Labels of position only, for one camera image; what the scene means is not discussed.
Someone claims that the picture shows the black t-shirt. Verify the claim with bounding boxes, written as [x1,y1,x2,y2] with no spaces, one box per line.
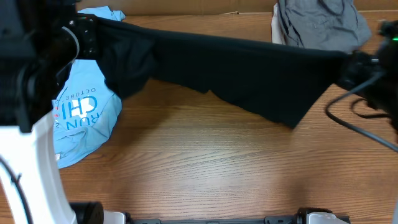
[96,19,348,128]

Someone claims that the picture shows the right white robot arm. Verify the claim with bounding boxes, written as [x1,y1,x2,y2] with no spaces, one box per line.
[336,21,397,130]

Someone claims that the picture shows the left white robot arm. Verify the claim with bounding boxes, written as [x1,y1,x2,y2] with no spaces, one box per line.
[1,0,104,223]

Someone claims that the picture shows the grey folded shorts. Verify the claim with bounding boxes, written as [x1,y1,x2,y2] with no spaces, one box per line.
[278,0,372,53]

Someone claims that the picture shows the light blue printed t-shirt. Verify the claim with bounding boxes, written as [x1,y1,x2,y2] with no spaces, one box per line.
[52,6,127,169]

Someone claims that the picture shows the beige folded garment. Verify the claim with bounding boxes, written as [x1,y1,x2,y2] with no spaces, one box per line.
[271,3,287,45]

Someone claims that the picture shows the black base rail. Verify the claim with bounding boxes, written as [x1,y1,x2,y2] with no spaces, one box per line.
[70,202,351,224]

